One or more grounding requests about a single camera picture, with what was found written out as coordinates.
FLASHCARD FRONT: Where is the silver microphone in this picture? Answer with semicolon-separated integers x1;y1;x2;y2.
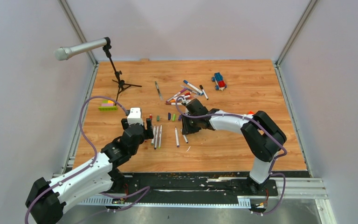
54;37;110;61

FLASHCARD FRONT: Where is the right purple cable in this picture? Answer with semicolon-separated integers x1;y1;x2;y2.
174;95;288;216

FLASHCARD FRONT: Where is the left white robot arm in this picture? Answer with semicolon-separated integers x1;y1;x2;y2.
25;118;154;224

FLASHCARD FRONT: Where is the brown capped white marker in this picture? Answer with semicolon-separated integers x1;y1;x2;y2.
165;102;184;106

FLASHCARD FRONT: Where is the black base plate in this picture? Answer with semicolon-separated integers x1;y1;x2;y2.
107;171;278;204

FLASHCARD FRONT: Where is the purple cable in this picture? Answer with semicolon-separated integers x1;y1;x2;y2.
24;96;151;224
174;95;288;216

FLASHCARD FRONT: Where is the blue capped white marker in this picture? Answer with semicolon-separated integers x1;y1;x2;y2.
183;80;203;95

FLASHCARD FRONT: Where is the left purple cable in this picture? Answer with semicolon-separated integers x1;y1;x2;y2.
24;96;151;224

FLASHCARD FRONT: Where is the grey slotted cable duct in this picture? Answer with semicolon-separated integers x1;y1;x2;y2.
79;195;252;209

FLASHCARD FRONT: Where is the light green white marker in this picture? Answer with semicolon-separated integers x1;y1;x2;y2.
158;125;163;149

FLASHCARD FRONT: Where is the dark blue capped marker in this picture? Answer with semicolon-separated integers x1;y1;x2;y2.
182;134;189;144

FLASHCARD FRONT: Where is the blue red toy brick car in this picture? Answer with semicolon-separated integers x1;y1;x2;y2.
211;72;227;91

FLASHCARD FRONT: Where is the red capped white marker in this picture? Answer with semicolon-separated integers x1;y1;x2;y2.
171;92;193;102

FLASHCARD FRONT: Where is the silver grey pen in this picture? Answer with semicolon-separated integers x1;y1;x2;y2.
154;81;164;101

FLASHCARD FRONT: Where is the black microphone tripod stand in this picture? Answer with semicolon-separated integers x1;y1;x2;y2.
103;44;142;101

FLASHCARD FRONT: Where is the green pink toy brick stack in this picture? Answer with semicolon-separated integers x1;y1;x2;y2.
98;99;117;111

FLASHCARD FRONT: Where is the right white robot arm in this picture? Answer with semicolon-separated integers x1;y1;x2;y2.
181;99;287;195

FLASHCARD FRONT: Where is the grey capped marker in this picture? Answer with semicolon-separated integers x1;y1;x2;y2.
181;85;199;95

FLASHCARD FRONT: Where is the orange capped white marker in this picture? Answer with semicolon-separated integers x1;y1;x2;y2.
169;95;191;102

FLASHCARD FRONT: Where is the black capped white marker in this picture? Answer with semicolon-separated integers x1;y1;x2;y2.
199;85;209;100

